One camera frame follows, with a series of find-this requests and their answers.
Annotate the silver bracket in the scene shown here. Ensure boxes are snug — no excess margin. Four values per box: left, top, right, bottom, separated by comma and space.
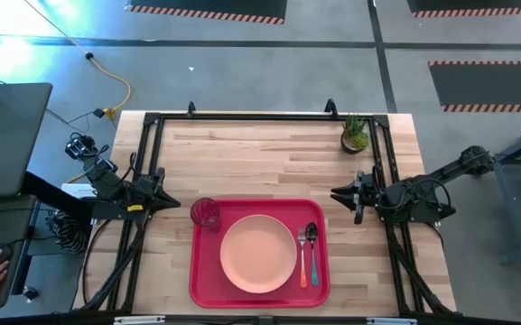
366, 317, 418, 325
114, 315, 166, 325

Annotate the black white coiled cable bundle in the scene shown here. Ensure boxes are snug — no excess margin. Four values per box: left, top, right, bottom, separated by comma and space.
45, 210, 92, 255

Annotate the black hazard-striped floor mat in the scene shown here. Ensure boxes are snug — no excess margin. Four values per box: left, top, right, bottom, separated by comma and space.
406, 0, 521, 19
126, 0, 288, 25
428, 60, 521, 113

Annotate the spoon with teal handle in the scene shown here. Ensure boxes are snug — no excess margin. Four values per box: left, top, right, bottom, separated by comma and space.
305, 221, 320, 287

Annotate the black front crossbeam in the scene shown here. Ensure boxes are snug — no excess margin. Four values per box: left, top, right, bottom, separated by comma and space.
0, 310, 521, 325

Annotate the orange round plate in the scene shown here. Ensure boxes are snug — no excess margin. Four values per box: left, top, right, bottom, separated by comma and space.
219, 214, 298, 295

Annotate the red plastic tray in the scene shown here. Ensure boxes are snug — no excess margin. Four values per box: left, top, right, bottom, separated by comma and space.
189, 198, 332, 310

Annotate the red translucent cup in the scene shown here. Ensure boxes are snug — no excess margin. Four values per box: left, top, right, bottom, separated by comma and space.
190, 197, 223, 233

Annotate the white paper label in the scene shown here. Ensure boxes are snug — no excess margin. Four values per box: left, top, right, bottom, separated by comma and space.
60, 182, 95, 200

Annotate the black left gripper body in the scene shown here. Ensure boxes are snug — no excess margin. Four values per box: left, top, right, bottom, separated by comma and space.
124, 167, 167, 228

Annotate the black power cable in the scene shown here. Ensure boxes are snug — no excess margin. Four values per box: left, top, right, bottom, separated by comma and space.
45, 107, 107, 135

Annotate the succulent plant in dark pot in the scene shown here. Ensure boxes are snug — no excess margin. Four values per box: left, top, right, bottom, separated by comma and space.
340, 113, 371, 155

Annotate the dark grey desk surface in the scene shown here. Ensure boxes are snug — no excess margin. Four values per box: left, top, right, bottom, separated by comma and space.
0, 193, 38, 311

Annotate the fork with orange handle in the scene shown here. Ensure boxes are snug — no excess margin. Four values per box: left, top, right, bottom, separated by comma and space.
297, 226, 309, 290

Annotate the black aluminium table frame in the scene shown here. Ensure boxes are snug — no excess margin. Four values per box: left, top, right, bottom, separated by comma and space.
72, 97, 458, 317

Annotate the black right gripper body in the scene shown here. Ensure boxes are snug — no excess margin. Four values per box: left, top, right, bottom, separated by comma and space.
353, 170, 381, 226

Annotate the yellow extension cable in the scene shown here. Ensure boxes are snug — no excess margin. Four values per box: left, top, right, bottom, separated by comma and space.
23, 0, 133, 121

